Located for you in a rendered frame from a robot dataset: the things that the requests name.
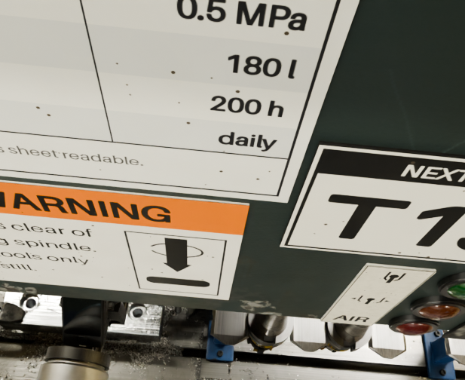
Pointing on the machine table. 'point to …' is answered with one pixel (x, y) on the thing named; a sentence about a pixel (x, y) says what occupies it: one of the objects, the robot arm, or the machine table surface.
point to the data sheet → (156, 91)
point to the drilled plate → (144, 326)
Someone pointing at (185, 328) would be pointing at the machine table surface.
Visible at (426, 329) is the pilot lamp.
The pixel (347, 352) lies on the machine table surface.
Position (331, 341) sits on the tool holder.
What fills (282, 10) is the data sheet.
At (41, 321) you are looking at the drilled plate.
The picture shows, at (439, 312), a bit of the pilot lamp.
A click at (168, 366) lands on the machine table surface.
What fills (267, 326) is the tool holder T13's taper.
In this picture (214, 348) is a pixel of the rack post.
